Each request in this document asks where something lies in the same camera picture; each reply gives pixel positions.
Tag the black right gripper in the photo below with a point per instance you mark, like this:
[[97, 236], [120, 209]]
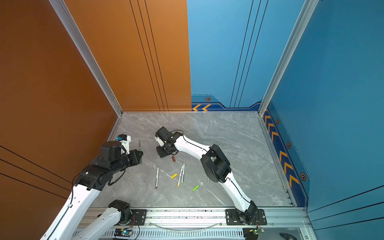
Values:
[[159, 151]]

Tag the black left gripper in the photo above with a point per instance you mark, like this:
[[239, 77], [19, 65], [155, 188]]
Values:
[[136, 158]]

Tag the dark green pen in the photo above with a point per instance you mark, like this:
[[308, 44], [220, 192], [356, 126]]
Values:
[[140, 153]]

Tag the white pen light green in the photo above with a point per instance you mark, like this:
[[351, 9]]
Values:
[[183, 174]]

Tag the white pen yellow tip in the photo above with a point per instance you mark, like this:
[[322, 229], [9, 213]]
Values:
[[180, 176]]

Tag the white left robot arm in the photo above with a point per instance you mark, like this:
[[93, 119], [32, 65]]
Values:
[[85, 189]]

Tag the white pen brown tip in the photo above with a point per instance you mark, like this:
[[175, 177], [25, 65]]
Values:
[[157, 178]]

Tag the left green circuit board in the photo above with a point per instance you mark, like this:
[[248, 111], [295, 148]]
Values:
[[123, 233]]

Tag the green circuit board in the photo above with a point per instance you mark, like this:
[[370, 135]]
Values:
[[123, 233], [257, 231]]

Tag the right green circuit board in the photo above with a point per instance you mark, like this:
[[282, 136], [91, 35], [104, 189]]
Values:
[[257, 231]]

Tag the black object bottom right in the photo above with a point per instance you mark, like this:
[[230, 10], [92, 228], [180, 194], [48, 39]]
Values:
[[287, 236]]

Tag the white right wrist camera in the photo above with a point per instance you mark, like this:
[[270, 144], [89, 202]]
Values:
[[161, 143]]

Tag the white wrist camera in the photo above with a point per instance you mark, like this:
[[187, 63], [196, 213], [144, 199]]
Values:
[[161, 143], [125, 143]]

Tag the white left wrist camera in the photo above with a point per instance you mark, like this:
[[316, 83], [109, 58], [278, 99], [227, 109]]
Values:
[[125, 143]]

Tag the aluminium left corner post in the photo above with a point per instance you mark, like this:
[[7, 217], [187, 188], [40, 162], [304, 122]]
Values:
[[74, 32]]

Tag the aluminium corner post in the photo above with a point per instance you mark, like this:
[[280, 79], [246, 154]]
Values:
[[74, 32], [292, 43]]

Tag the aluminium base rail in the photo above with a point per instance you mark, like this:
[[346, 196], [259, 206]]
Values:
[[214, 223]]

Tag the aluminium right corner post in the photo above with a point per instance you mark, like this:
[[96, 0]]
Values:
[[292, 43]]

